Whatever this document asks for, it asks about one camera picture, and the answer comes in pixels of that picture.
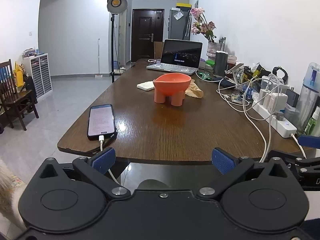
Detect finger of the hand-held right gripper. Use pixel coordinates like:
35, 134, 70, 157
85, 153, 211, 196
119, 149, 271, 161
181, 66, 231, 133
267, 134, 320, 174

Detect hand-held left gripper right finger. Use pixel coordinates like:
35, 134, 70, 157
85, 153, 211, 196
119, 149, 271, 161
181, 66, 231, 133
197, 147, 291, 201

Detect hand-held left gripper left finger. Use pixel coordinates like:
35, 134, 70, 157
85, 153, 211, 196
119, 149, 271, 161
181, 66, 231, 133
37, 147, 132, 201

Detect beige cleaning cloth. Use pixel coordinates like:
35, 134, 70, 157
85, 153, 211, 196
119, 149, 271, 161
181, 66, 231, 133
184, 79, 204, 99

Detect orange footed bowl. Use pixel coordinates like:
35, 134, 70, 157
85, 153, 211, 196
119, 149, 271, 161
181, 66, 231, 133
153, 73, 192, 106

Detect green spray bottle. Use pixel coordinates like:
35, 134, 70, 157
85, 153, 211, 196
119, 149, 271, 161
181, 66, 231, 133
303, 106, 320, 137

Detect white power strip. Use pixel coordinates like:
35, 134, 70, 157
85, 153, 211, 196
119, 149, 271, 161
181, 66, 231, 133
252, 99, 297, 138

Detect dark smartphone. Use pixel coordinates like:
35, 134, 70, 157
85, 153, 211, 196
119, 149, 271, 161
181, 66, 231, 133
87, 104, 118, 141

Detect black power adapter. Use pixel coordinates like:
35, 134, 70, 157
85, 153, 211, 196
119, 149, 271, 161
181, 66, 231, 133
285, 88, 300, 106

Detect large white charger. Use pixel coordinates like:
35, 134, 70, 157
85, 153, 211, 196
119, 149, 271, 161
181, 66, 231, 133
268, 92, 287, 113

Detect clear blue water bottle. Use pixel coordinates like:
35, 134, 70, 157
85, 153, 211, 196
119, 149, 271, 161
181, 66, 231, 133
298, 62, 320, 131

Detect black headphones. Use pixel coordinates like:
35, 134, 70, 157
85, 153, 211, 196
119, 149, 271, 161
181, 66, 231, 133
272, 66, 288, 81

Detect white sponge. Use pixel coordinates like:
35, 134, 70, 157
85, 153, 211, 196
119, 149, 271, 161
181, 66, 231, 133
136, 80, 156, 91

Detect green translucent item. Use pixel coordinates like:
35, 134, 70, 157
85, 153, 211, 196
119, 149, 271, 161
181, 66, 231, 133
196, 69, 213, 81

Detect white phone stand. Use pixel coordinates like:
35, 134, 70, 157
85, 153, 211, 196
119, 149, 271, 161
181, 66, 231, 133
226, 63, 245, 85

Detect white fluffy fabric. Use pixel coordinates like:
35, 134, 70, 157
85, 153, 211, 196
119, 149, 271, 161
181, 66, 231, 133
0, 158, 28, 231

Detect white drawer cabinet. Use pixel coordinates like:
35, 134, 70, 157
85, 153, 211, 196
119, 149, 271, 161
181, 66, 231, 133
23, 53, 53, 98

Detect white mop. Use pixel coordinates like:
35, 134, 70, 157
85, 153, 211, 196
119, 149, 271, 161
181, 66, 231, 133
94, 38, 103, 78

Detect dark wooden chair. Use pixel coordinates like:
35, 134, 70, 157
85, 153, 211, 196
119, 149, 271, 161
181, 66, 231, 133
0, 59, 40, 131

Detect pale ceramic vase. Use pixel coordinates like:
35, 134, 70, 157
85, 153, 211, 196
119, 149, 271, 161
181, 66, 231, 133
207, 41, 221, 59

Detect silver laptop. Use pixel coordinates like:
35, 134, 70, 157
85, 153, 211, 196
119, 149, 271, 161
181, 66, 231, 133
146, 39, 203, 76

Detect yellow bag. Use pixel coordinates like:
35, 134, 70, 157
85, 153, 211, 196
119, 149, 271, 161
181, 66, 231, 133
13, 61, 26, 87

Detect cardboard box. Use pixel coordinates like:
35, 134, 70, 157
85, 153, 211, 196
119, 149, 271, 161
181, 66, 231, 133
153, 41, 165, 59

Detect dark brown door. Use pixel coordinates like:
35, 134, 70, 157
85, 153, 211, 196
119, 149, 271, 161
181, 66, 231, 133
131, 8, 164, 63

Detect pink flower bouquet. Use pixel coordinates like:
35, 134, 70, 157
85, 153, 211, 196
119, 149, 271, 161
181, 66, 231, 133
190, 7, 217, 43

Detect grey refrigerator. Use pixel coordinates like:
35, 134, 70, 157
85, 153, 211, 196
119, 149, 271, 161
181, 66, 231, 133
168, 8, 192, 41

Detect studio lamp on stand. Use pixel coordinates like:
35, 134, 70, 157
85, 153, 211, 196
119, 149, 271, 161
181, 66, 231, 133
107, 0, 128, 83

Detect yellow and black box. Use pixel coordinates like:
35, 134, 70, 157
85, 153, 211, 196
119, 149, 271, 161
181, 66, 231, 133
176, 2, 192, 12

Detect white power strip cord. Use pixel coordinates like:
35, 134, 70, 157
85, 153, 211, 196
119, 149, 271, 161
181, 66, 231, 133
290, 133, 307, 159

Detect white phone charging cable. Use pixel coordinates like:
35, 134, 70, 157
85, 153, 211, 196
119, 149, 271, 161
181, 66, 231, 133
98, 135, 121, 186

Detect long white cable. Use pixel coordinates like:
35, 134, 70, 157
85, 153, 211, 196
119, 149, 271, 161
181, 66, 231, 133
243, 77, 278, 163

